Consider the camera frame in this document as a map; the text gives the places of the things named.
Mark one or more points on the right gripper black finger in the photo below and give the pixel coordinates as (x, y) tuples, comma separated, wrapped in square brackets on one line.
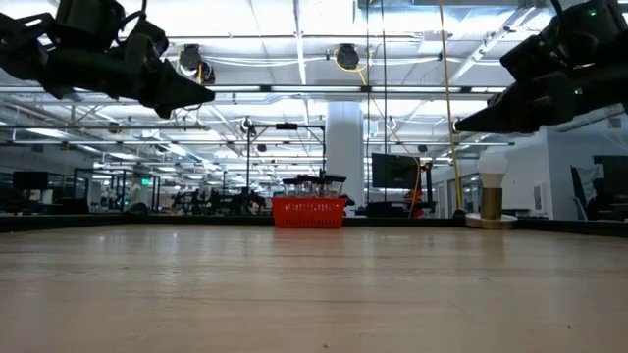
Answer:
[(490, 115)]

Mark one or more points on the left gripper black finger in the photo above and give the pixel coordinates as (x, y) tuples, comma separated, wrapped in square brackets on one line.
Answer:
[(181, 90)]

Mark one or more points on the white bulb on brass stand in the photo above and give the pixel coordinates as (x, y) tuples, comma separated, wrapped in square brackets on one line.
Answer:
[(492, 169)]

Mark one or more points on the black monitor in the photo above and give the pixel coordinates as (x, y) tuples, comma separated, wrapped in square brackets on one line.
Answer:
[(615, 176), (395, 170)]

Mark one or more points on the person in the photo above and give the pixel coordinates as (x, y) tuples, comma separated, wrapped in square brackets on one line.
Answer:
[(596, 196)]

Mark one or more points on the red plastic basket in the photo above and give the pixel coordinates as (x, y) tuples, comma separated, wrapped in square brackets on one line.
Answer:
[(308, 213)]

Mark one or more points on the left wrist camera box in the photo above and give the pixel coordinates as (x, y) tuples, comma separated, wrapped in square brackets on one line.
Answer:
[(90, 17)]

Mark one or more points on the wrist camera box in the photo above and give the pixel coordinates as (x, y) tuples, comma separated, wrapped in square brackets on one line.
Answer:
[(90, 17), (530, 59)]

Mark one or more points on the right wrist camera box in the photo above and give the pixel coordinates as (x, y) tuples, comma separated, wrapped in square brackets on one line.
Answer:
[(530, 59)]

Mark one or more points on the black aluminium table frame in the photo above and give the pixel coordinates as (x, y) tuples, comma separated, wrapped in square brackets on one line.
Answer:
[(49, 221)]

